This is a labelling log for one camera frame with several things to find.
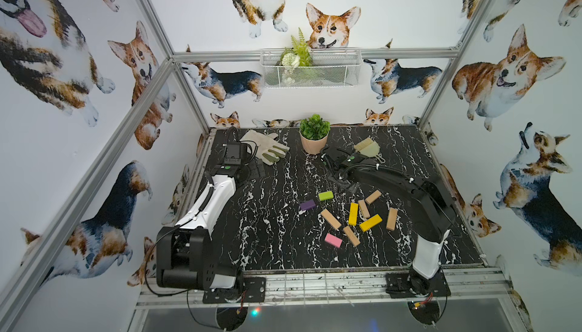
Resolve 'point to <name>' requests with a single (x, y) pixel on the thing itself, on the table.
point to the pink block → (333, 239)
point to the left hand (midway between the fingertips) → (254, 165)
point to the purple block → (308, 205)
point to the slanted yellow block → (370, 223)
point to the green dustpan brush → (369, 148)
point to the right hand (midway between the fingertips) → (335, 178)
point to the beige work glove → (267, 147)
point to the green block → (326, 195)
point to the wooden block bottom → (352, 235)
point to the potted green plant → (314, 133)
